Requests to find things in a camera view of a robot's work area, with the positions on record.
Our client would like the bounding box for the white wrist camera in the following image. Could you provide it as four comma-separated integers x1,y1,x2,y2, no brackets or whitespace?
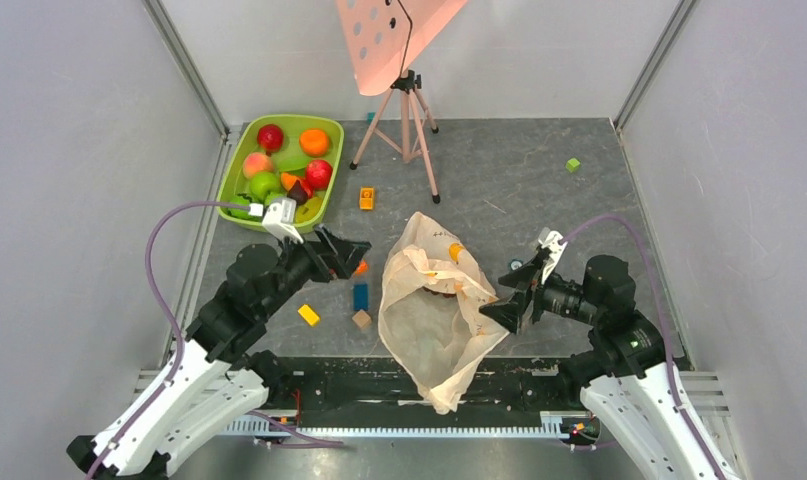
248,197,304,244
538,227,565,284

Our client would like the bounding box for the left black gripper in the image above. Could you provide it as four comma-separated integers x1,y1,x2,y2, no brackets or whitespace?
260,221,372,317

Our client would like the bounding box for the orange yellow toy brick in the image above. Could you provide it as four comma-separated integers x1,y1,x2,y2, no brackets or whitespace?
359,187,375,211

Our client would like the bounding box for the orange red fake fruit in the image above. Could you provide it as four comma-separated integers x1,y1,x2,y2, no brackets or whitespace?
280,172,314,197

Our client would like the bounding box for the translucent beige plastic bag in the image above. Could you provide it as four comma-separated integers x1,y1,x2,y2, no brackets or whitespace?
378,212,508,415

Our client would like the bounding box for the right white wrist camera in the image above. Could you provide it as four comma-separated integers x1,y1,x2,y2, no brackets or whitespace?
538,227,565,284

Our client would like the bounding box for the wooden cube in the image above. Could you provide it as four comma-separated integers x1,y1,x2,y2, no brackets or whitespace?
352,310,372,331

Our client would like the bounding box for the green fake fruit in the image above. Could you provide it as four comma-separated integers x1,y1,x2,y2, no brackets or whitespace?
225,192,257,221

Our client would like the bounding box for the purple fake grape bunch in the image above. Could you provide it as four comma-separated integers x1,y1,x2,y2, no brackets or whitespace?
422,281,460,298

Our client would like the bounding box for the orange curved toy piece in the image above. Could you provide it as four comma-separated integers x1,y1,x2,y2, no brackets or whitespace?
354,260,368,275

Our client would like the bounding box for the pink perforated board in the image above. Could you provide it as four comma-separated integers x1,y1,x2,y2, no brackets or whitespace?
335,0,467,97

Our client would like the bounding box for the small green cube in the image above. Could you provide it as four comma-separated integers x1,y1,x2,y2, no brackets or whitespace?
566,158,581,173

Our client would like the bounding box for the yellow fake fruit slice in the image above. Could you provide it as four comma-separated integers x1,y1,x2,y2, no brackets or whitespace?
294,196,324,224

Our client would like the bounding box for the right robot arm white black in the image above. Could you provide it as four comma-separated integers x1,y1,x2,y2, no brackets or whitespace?
479,248,739,479

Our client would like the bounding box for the yellow small block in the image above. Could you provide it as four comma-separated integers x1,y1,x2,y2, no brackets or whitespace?
298,304,321,327

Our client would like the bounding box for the pink tripod stand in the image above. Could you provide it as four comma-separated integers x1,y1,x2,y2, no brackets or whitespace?
349,69,441,204

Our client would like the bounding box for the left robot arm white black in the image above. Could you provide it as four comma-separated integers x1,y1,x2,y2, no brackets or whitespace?
66,225,371,479

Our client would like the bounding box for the green plastic tub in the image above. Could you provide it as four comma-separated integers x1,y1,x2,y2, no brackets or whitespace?
216,114,345,233

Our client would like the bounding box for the peach fake fruit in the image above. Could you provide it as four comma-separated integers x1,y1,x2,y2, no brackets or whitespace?
242,152,276,180

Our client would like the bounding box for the green fake apple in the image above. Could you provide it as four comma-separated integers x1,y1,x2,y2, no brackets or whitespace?
248,171,282,202

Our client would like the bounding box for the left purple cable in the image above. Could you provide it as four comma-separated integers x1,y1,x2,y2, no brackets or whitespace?
84,201,348,480

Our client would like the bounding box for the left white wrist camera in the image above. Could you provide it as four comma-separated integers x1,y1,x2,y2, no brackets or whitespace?
248,197,304,244

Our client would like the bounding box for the blue toy brick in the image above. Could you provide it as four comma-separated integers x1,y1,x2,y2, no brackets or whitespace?
353,283,370,312

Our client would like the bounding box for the red fake apple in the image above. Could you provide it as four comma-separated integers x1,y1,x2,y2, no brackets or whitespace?
256,123,286,155
305,159,334,190

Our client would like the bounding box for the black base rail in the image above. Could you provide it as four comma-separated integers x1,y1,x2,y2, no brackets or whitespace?
263,356,591,429

